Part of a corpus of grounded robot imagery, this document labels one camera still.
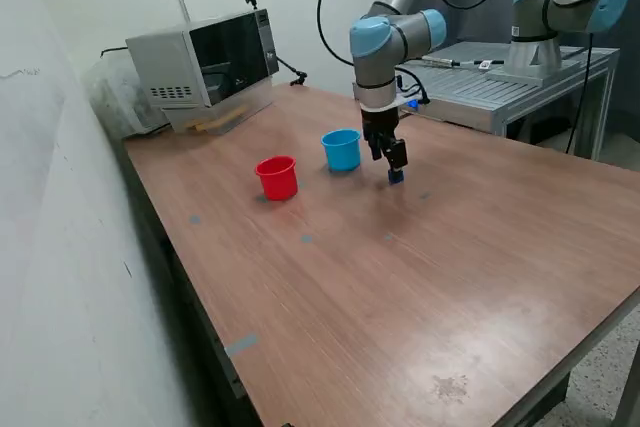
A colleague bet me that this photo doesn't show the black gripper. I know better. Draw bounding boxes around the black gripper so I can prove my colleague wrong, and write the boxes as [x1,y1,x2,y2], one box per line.
[360,106,409,174]

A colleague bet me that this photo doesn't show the blue plastic bin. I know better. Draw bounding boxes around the blue plastic bin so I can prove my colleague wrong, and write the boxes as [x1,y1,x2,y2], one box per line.
[320,128,362,172]

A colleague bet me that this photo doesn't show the red plastic bin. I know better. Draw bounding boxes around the red plastic bin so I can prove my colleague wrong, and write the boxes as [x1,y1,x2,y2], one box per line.
[254,155,300,202]

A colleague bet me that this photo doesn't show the aluminium extrusion robot table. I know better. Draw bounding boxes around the aluminium extrusion robot table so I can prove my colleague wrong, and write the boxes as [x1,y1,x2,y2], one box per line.
[399,40,621,161]

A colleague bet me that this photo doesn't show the clear acrylic stand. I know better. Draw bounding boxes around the clear acrylic stand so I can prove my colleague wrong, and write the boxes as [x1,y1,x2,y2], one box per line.
[167,77,275,136]

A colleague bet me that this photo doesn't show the aluminium robot mounting plate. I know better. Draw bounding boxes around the aluminium robot mounting plate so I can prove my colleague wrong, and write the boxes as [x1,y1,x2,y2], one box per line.
[485,59,581,88]

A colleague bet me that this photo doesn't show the wooden strips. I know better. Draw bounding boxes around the wooden strips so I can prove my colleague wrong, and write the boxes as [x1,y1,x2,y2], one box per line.
[184,105,247,134]

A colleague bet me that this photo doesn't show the silver microwave oven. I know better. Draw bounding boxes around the silver microwave oven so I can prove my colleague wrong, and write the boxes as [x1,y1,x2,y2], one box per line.
[124,7,280,111]

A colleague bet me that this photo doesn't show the long tape strip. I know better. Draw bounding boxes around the long tape strip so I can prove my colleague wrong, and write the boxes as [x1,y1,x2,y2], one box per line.
[223,333,260,358]

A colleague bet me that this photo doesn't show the crumpled clear plastic bag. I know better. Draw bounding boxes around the crumpled clear plastic bag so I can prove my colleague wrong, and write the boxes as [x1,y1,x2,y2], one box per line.
[82,54,174,141]

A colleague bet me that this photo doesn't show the wrist camera on white mount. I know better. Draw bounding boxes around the wrist camera on white mount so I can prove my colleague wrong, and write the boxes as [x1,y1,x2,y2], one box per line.
[392,89,432,114]

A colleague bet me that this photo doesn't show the short black wrist cable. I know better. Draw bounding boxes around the short black wrist cable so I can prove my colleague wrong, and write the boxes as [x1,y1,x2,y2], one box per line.
[394,66,432,106]

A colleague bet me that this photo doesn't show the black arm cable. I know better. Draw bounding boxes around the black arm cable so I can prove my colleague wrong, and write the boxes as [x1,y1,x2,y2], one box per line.
[315,0,526,68]

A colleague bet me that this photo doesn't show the thick black hanging cable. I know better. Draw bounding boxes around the thick black hanging cable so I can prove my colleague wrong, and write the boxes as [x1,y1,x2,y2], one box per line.
[563,31,596,154]

